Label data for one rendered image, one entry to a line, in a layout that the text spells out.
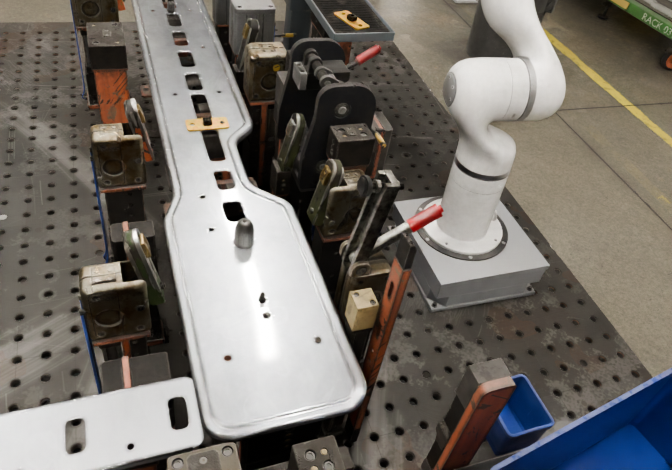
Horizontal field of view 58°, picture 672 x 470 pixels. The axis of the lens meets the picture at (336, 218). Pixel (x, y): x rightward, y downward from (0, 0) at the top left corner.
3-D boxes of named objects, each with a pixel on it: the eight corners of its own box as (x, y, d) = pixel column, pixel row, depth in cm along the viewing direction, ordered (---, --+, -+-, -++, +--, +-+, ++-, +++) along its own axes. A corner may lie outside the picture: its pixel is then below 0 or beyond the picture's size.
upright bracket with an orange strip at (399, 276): (344, 428, 109) (401, 231, 76) (351, 426, 110) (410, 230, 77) (349, 443, 108) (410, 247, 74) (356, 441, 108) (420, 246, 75)
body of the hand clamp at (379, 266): (316, 376, 117) (341, 250, 93) (348, 369, 119) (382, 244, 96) (325, 403, 113) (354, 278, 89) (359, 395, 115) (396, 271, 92)
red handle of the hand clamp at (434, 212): (343, 247, 92) (433, 194, 90) (348, 254, 93) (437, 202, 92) (352, 267, 89) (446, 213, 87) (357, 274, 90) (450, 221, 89)
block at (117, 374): (114, 451, 101) (91, 353, 82) (182, 435, 104) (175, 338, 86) (118, 507, 94) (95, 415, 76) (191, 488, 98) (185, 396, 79)
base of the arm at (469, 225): (482, 198, 150) (504, 136, 137) (514, 252, 136) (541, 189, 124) (410, 202, 145) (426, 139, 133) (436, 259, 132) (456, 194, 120)
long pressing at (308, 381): (118, -14, 166) (117, -20, 165) (200, -14, 174) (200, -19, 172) (205, 449, 74) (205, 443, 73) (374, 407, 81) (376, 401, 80)
